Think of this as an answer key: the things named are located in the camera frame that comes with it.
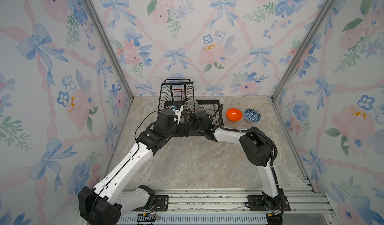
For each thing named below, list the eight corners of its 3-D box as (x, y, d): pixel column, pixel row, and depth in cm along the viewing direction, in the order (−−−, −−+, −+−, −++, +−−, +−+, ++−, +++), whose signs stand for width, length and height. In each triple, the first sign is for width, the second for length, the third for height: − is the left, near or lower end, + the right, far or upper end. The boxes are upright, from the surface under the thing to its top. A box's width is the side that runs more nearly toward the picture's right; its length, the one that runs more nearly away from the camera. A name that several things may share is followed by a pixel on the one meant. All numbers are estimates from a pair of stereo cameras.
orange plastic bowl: (227, 122, 107) (228, 117, 103) (225, 111, 113) (226, 107, 109) (241, 122, 107) (243, 117, 103) (239, 112, 113) (241, 107, 109)
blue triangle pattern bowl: (245, 123, 107) (247, 120, 103) (242, 112, 113) (243, 108, 110) (260, 123, 107) (262, 120, 103) (256, 112, 113) (258, 108, 110)
